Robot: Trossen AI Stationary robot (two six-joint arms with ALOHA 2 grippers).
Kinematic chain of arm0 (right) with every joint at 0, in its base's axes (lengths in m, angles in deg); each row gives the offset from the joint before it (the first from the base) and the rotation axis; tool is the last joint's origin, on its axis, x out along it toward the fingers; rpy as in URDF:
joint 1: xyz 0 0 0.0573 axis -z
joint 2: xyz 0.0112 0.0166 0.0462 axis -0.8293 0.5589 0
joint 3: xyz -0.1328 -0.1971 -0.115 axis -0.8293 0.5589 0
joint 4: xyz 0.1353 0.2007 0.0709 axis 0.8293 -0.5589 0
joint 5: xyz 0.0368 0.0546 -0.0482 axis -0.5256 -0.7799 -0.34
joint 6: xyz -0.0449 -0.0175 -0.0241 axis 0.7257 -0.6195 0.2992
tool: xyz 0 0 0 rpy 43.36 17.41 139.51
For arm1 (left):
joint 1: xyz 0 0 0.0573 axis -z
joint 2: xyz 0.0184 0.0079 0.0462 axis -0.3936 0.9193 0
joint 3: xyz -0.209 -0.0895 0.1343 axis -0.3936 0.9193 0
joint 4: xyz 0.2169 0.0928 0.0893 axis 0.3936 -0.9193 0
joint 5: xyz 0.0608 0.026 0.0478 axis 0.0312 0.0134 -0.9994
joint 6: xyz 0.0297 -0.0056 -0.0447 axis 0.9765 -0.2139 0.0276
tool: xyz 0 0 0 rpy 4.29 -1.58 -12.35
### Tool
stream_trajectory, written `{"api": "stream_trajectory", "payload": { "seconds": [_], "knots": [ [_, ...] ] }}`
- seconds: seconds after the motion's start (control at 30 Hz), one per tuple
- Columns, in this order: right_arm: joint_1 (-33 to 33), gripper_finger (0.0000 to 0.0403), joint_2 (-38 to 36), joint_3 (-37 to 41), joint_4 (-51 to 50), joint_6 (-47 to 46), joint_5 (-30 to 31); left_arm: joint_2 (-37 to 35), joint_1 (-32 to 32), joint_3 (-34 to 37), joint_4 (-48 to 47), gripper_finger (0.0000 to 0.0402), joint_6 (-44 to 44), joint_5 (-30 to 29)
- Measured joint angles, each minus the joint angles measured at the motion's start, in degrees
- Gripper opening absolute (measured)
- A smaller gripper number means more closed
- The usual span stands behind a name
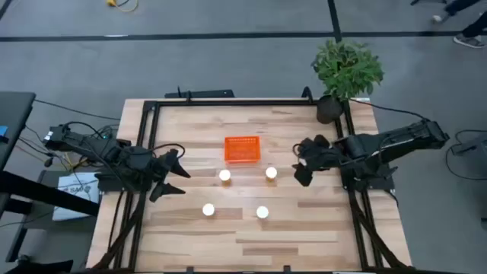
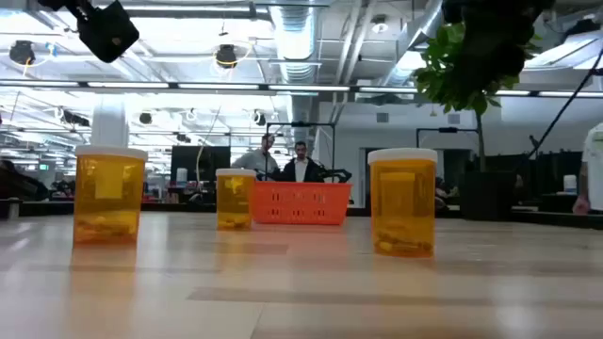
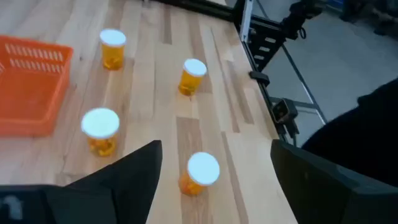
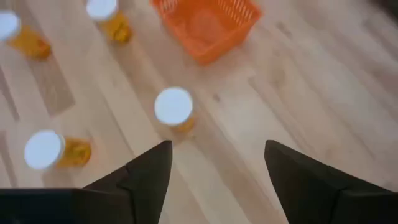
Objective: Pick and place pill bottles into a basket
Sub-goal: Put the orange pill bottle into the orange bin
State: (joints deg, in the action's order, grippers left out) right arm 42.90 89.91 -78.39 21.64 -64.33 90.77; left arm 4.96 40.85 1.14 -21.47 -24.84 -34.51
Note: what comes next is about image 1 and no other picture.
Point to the person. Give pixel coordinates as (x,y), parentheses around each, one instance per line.
(470,40)

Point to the black metal table frame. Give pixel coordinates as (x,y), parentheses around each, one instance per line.
(247,102)

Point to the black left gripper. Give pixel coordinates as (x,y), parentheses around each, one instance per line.
(142,161)

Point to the black side desk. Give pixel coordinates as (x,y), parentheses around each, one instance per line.
(13,122)

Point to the black mounting plate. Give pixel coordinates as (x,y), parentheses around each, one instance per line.
(205,93)

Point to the green leafy plant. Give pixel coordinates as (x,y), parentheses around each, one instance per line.
(348,68)

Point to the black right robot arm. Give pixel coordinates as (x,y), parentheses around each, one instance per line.
(399,141)

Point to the white cardboard box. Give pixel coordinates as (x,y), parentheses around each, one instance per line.
(78,190)

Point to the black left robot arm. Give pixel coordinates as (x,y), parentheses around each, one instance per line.
(87,142)

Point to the black plant pot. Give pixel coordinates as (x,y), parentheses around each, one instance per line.
(329,110)

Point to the orange plastic basket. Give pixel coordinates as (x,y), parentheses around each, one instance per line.
(242,149)

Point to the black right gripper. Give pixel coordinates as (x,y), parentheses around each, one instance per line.
(321,156)

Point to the black metal beam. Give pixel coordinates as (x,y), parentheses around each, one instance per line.
(45,192)

